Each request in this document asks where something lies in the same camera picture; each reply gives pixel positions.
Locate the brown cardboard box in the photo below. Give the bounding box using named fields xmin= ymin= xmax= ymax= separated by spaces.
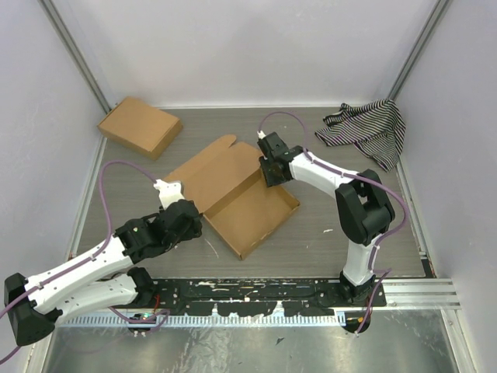
xmin=164 ymin=134 xmax=300 ymax=260
xmin=98 ymin=96 xmax=182 ymax=161

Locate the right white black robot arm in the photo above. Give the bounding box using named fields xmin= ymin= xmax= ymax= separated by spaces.
xmin=257 ymin=131 xmax=395 ymax=307

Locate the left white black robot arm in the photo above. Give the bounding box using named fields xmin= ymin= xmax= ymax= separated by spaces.
xmin=4 ymin=199 xmax=202 ymax=347

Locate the folded brown cardboard box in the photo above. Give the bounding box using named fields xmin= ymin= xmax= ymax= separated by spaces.
xmin=98 ymin=96 xmax=182 ymax=161

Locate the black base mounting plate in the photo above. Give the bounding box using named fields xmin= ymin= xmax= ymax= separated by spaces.
xmin=145 ymin=278 xmax=369 ymax=317

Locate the striped black white cloth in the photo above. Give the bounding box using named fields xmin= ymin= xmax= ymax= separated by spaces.
xmin=315 ymin=99 xmax=406 ymax=173

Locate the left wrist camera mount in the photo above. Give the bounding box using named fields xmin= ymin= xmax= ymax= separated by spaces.
xmin=153 ymin=180 xmax=185 ymax=210

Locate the slotted grey cable duct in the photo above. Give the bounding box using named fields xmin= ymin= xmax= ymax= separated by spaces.
xmin=62 ymin=312 xmax=346 ymax=328

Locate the aluminium rail front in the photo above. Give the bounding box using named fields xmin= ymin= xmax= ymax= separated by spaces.
xmin=57 ymin=277 xmax=461 ymax=312

